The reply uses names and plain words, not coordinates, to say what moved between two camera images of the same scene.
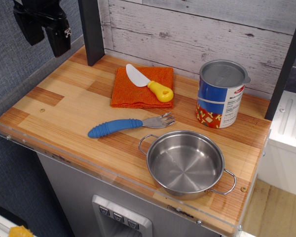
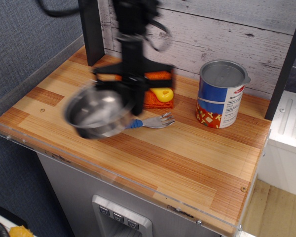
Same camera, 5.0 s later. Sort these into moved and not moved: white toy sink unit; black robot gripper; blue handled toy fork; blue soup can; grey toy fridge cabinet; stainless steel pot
Moved: black robot gripper; stainless steel pot
Not moved: blue soup can; blue handled toy fork; white toy sink unit; grey toy fridge cabinet
